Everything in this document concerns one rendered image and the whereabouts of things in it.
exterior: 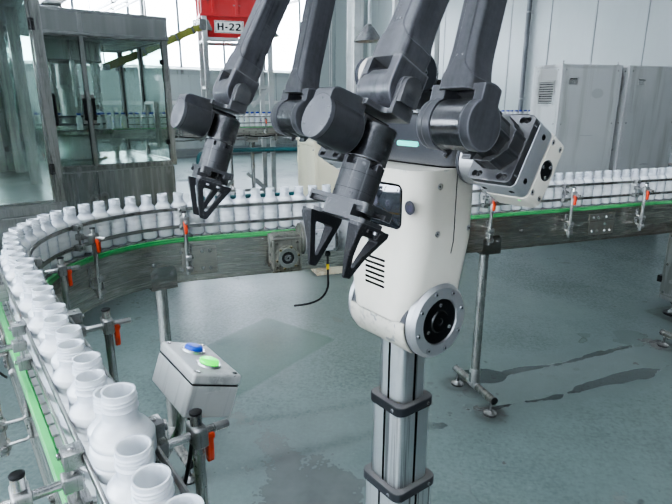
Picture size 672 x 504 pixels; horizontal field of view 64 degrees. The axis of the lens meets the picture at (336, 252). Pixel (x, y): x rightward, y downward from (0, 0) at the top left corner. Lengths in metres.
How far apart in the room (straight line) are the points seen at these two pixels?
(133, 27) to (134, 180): 1.46
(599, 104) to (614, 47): 7.02
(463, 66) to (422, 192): 0.25
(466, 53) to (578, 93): 5.66
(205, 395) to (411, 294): 0.44
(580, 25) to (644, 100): 7.14
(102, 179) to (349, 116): 5.16
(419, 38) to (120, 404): 0.57
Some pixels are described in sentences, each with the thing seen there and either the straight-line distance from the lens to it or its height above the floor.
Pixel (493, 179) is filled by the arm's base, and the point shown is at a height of 1.38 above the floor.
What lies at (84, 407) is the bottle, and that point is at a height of 1.13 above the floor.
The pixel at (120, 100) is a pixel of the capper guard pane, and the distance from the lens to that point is 5.79.
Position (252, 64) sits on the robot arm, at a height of 1.57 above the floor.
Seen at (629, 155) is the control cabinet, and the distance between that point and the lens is 7.10.
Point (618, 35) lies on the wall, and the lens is 13.67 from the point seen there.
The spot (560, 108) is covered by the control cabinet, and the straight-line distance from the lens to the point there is 6.35.
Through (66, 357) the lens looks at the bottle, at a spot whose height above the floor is 1.15.
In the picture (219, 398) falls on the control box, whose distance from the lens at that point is 0.85.
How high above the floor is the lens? 1.50
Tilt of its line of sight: 16 degrees down
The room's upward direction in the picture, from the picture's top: straight up
